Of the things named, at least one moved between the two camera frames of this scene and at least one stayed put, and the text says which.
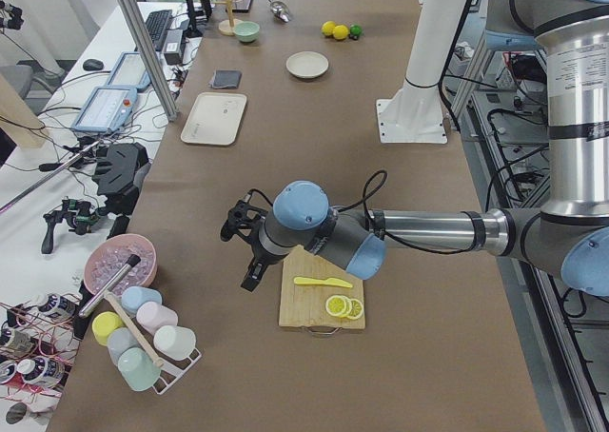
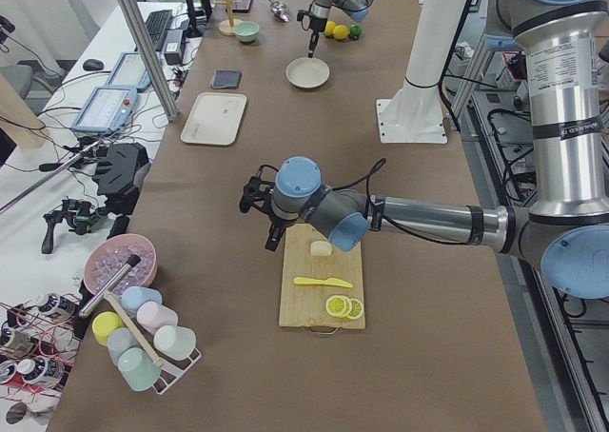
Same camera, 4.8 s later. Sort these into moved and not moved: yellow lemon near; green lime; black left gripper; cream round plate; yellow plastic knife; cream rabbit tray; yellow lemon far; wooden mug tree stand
Moved: cream round plate; black left gripper
Not moved: yellow lemon far; cream rabbit tray; yellow lemon near; wooden mug tree stand; green lime; yellow plastic knife
